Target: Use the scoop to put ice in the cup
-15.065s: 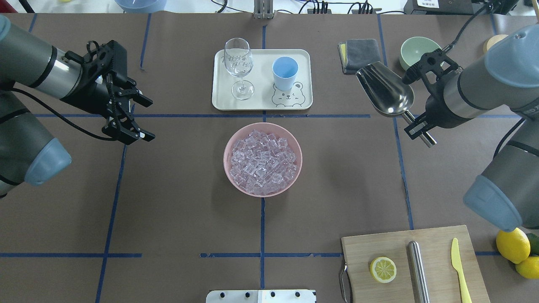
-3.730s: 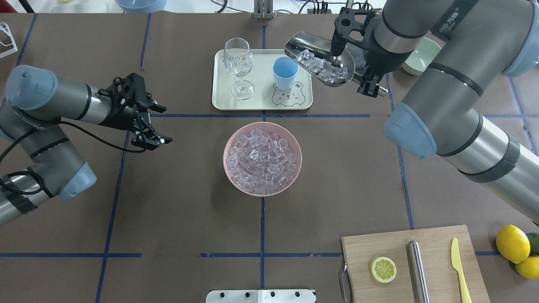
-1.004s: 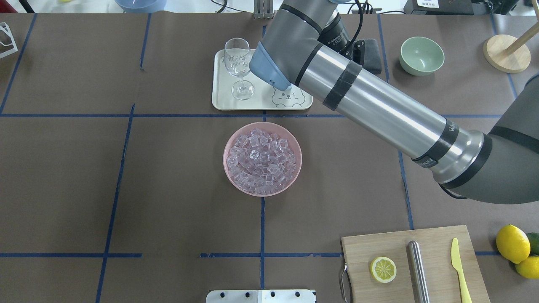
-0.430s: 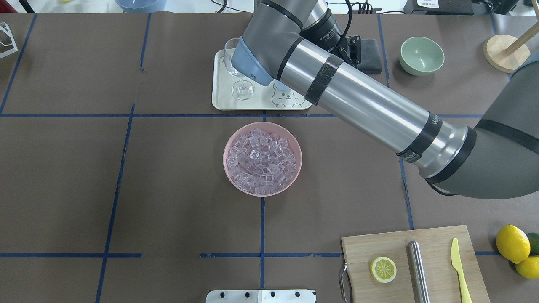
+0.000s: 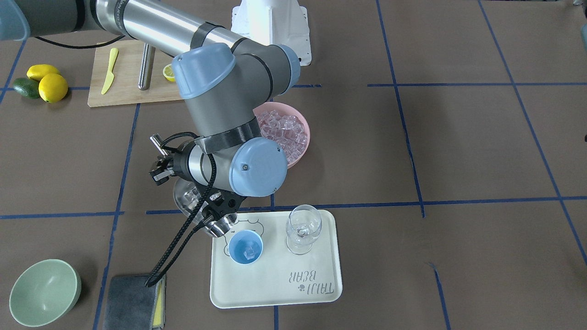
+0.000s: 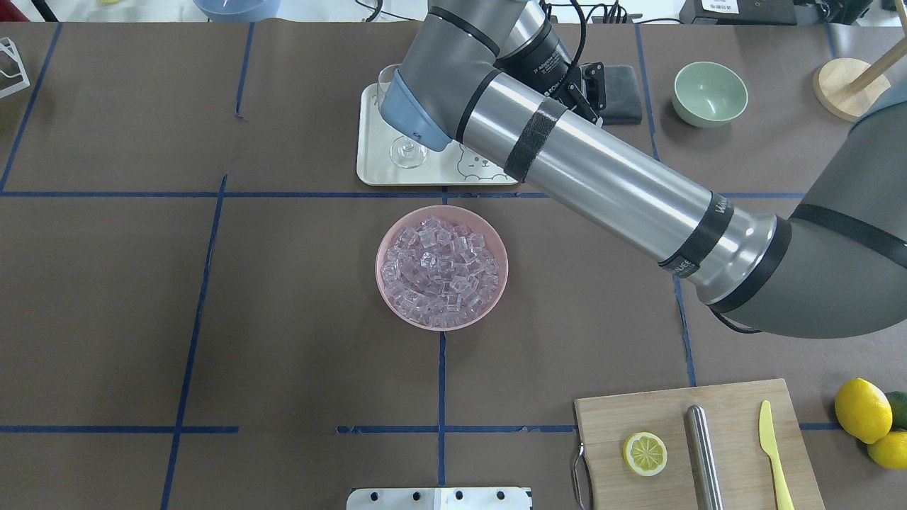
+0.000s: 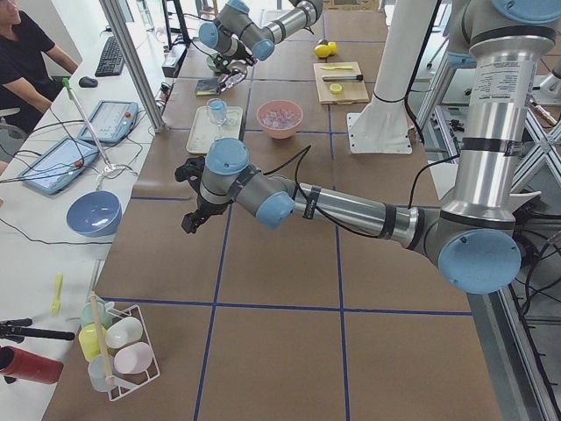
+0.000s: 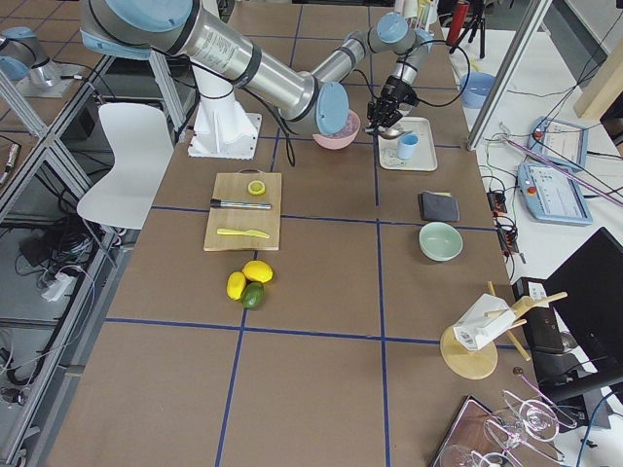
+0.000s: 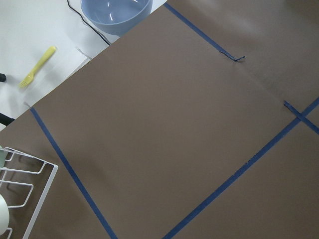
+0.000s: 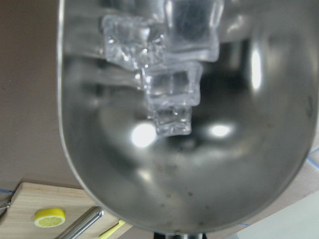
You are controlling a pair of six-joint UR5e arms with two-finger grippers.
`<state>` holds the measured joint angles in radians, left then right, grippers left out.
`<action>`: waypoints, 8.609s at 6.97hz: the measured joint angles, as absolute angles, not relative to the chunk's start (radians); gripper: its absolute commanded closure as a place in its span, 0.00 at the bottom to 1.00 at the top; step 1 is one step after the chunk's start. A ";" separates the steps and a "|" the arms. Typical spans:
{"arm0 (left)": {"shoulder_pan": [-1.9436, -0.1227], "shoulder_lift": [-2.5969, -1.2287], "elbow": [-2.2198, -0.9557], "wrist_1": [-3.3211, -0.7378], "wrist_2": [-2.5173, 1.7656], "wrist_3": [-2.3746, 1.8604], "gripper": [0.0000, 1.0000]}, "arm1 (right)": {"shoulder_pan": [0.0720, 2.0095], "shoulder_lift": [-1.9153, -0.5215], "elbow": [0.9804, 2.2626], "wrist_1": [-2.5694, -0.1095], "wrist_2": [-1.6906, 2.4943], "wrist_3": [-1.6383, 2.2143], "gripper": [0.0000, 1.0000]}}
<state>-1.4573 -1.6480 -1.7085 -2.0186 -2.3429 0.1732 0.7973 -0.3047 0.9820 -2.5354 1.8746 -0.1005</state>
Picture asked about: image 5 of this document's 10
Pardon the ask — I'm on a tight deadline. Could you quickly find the wooden cutting board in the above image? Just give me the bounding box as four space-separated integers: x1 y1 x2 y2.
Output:
88 40 181 107

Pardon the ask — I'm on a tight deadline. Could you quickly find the grey folded cloth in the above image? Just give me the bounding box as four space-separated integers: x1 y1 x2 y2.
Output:
102 275 167 330

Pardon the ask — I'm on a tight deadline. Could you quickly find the lemon half slice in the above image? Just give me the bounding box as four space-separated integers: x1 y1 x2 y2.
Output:
162 64 176 82

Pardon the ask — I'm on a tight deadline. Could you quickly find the clear wine glass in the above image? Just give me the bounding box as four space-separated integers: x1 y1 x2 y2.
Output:
286 204 322 255

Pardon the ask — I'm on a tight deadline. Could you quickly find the pink bowl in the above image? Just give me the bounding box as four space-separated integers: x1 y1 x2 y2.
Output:
253 102 310 169

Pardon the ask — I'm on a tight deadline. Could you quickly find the light blue cup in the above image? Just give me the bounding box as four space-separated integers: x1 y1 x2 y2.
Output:
228 230 264 264

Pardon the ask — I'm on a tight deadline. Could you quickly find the cream bear tray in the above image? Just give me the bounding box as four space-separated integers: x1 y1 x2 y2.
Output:
210 209 343 309

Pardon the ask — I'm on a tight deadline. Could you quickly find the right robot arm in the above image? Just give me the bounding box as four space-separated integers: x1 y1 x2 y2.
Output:
1 0 300 220

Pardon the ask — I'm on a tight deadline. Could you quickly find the steel cylinder muddler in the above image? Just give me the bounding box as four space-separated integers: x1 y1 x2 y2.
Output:
138 44 155 91

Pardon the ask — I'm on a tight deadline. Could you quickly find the silver metal ice scoop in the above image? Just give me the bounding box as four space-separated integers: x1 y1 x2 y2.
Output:
150 132 244 238

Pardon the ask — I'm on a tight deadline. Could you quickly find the green lime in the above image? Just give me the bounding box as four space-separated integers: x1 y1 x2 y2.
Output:
12 77 40 99

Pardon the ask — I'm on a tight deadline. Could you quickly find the yellow lemon small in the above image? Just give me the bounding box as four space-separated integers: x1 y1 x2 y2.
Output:
27 63 61 82

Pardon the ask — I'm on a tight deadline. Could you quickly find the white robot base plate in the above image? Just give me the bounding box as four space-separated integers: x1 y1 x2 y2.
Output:
231 0 312 66

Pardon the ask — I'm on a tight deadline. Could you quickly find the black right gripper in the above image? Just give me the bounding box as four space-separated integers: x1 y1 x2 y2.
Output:
149 142 245 220

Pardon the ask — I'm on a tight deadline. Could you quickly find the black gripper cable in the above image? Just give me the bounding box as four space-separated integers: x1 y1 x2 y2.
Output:
144 132 218 288

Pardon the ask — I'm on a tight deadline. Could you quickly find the green bowl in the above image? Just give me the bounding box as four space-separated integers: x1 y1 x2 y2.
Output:
9 259 82 327

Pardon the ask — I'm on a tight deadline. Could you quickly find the yellow lemon large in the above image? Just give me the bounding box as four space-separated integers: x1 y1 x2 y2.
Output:
39 73 69 103

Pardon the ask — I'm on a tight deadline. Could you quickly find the yellow plastic knife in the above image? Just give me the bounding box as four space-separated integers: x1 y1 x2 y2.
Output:
100 48 119 95

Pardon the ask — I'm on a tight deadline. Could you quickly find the pile of clear ice cubes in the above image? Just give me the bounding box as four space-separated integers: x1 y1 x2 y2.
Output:
255 109 310 162

